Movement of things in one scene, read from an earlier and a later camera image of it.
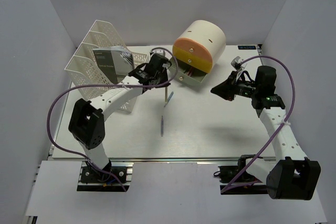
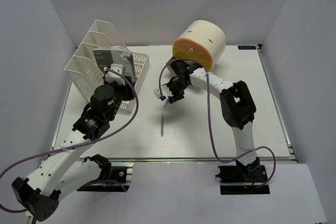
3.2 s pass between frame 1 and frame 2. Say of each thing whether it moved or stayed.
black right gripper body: moved
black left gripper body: moved
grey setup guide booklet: stayed
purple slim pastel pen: stayed
